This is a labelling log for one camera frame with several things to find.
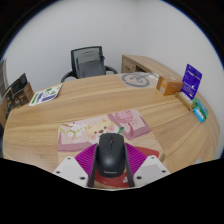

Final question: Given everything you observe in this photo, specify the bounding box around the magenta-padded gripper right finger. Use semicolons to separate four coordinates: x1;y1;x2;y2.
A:
123;142;172;188

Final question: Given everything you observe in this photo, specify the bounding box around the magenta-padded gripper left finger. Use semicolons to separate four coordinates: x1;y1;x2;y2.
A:
53;143;100;189

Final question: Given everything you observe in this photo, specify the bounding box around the black computer mouse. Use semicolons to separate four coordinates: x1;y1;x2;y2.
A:
95;132;128;178

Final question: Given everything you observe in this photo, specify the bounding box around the pink cartoon print mouse pad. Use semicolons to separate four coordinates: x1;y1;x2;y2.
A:
57;108;166;190

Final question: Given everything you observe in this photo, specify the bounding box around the small blue box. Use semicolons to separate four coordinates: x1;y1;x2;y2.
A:
192;107;206;124

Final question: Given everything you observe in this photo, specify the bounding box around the small pale yellow box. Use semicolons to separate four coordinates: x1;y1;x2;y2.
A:
175;91;195;112

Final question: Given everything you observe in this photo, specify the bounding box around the white printed sticker sheet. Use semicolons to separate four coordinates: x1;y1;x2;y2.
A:
28;83;64;108

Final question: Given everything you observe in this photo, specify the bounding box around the small green box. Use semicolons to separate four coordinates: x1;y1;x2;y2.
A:
193;97;210;118

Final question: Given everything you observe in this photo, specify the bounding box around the small orange box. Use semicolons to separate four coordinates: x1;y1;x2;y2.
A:
155;75;184;97

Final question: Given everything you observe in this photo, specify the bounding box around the wide brown cardboard box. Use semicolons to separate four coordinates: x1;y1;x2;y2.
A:
2;82;35;118

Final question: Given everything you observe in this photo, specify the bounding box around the purple card package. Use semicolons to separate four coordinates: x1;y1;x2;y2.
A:
180;63;203;101

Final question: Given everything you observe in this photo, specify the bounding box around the open dark cardboard box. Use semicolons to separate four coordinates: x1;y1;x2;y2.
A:
3;72;28;101

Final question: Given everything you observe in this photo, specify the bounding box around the grey backpack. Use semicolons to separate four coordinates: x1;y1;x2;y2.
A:
75;50;107;80

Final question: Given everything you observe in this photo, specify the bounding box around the wooden side cabinet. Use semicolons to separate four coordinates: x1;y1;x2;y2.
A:
120;54;188;84

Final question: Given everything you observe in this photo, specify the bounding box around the wooden shelf unit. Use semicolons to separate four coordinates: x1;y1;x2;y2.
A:
0;58;10;98

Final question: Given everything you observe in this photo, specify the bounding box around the black mesh office chair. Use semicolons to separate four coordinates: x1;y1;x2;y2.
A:
60;45;119;84

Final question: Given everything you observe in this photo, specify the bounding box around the white sheet with grey ring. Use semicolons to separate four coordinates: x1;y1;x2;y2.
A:
120;71;159;89

